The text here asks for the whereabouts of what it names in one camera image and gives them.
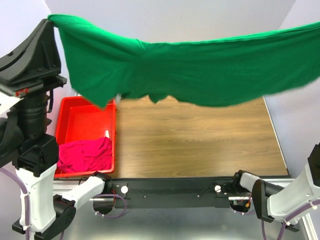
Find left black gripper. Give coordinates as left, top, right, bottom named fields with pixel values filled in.
left=0, top=15, right=68, bottom=138

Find crumpled magenta t-shirt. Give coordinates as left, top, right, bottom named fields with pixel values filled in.
left=57, top=137, right=112, bottom=174

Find red plastic bin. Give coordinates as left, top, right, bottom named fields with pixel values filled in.
left=55, top=96, right=117, bottom=174

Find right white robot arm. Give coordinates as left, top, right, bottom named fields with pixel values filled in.
left=230, top=144, right=320, bottom=229

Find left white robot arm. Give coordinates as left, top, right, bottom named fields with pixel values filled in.
left=0, top=19, right=112, bottom=240

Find green t-shirt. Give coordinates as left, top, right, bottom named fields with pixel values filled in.
left=48, top=14, right=320, bottom=108

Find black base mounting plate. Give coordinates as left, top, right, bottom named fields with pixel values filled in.
left=92, top=177, right=251, bottom=210

